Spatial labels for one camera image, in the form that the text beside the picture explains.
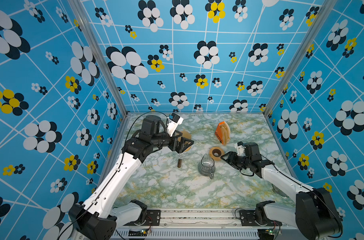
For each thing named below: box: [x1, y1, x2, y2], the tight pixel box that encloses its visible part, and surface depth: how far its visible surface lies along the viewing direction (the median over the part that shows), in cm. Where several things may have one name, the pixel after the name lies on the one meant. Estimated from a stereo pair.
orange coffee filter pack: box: [215, 121, 231, 145], surface depth 101 cm
